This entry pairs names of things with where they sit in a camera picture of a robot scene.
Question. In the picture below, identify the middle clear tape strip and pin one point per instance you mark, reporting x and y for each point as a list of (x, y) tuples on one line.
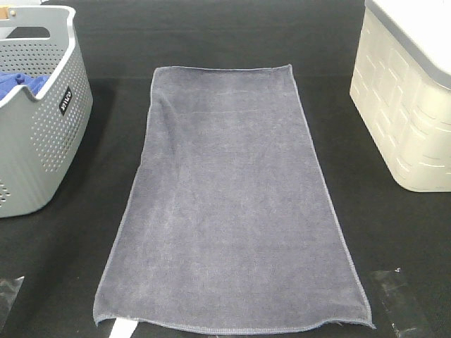
[(123, 328)]

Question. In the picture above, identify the white storage bin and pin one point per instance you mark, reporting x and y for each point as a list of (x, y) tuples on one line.
[(401, 88)]

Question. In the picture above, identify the left clear tape strip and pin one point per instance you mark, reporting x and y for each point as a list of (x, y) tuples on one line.
[(9, 292)]

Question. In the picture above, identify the clear tape strip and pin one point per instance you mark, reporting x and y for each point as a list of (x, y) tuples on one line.
[(400, 305), (123, 328), (9, 292)]

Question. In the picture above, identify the grey microfibre towel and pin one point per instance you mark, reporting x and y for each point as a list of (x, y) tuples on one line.
[(229, 227)]

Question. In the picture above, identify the blue towel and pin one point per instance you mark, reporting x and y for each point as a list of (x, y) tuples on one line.
[(11, 80)]

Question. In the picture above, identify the right clear tape strip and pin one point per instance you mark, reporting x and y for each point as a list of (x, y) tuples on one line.
[(400, 305)]

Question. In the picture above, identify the grey perforated laundry basket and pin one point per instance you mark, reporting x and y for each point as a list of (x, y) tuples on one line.
[(40, 134)]

